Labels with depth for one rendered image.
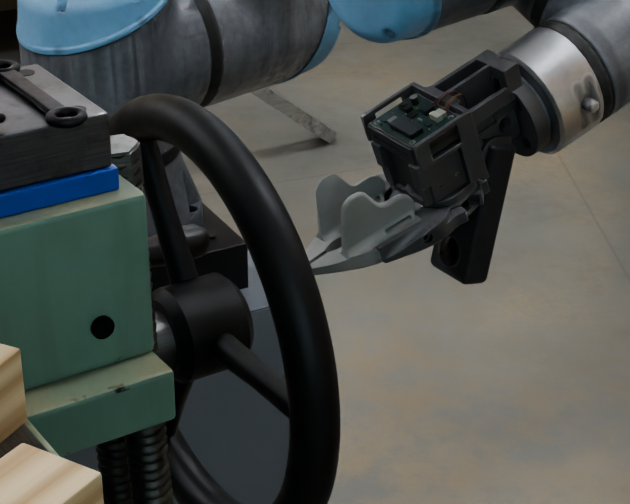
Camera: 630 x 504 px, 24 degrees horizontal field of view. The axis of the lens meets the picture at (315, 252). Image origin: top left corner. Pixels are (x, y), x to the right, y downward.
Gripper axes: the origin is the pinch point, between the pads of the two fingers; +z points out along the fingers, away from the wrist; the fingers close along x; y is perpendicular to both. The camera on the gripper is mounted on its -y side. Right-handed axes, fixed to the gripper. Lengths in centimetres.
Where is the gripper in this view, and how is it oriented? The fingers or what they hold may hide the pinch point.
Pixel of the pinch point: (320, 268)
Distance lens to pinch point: 107.4
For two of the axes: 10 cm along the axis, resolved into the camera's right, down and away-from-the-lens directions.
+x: 5.3, 3.9, -7.5
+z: -7.9, 5.3, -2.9
